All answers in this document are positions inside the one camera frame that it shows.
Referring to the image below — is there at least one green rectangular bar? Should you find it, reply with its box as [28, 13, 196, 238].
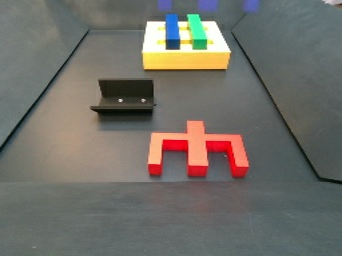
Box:
[187, 14, 207, 50]

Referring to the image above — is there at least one black angle bracket holder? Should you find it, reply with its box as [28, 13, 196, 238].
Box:
[91, 78, 155, 113]

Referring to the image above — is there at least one yellow slotted base board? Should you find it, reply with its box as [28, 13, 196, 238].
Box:
[141, 21, 231, 70]

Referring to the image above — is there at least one purple three-legged block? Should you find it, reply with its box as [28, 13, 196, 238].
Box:
[157, 0, 260, 13]

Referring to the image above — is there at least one blue rectangular bar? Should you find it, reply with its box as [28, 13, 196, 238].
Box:
[166, 14, 180, 50]

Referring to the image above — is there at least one red three-legged block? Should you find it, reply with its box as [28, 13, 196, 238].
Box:
[147, 121, 250, 178]

